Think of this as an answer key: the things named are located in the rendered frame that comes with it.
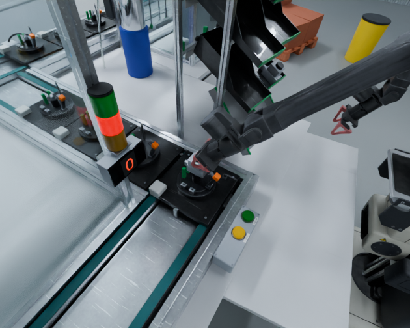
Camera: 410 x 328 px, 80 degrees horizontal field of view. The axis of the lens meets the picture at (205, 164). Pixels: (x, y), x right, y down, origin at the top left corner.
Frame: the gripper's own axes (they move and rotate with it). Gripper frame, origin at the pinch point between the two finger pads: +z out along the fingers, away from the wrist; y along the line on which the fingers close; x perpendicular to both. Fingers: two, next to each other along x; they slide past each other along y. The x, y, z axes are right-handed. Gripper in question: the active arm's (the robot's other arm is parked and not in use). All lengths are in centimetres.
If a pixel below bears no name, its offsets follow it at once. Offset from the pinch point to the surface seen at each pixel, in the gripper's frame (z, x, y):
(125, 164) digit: -3.0, -14.6, 19.6
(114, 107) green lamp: -16.1, -25.1, 18.1
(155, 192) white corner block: 14.6, -0.4, 11.8
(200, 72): 49, -22, -83
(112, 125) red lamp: -12.9, -22.9, 19.4
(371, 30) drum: 24, 79, -368
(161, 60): 68, -45, -81
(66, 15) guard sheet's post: -26, -38, 19
